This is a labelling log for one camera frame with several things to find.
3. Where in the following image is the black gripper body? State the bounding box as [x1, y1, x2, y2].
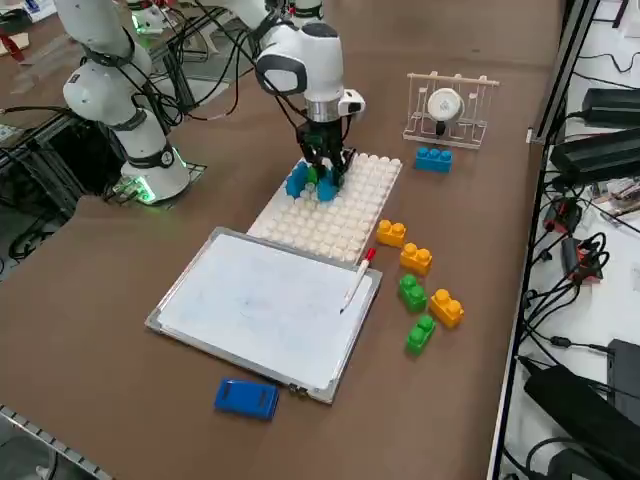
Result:
[297, 119, 351, 152]

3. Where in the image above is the yellow two-stud block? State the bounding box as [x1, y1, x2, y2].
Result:
[375, 218, 407, 247]
[428, 288, 465, 330]
[399, 242, 434, 275]

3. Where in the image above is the white studded baseplate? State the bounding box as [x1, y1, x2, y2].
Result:
[247, 149, 404, 264]

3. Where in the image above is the white pen red cap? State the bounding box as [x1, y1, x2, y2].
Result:
[339, 247, 377, 315]

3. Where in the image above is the silver framed whiteboard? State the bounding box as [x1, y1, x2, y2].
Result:
[144, 226, 385, 405]

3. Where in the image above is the blue whiteboard eraser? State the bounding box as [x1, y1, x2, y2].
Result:
[214, 377, 280, 422]

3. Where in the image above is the white cup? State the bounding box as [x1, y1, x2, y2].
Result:
[427, 88, 462, 124]

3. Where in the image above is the wooden rod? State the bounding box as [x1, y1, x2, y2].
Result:
[406, 72, 501, 89]

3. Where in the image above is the red black power device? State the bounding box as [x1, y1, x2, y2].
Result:
[544, 197, 584, 234]

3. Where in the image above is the black power adapter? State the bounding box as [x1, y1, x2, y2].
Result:
[522, 364, 640, 480]
[549, 127, 640, 189]
[582, 87, 640, 129]

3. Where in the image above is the aluminium camera post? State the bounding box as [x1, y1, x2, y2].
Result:
[527, 0, 601, 146]

